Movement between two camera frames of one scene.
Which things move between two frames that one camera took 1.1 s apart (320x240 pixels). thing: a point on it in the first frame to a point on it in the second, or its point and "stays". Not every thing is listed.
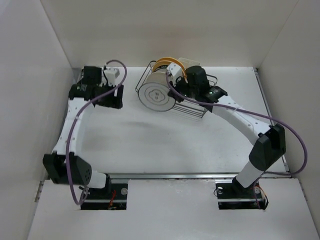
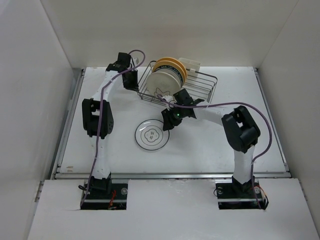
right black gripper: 175,86 to 172,108
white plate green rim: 154,97 to 150,134
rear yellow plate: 169,59 stays
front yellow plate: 161,63 stays
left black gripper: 114,101 to 134,86
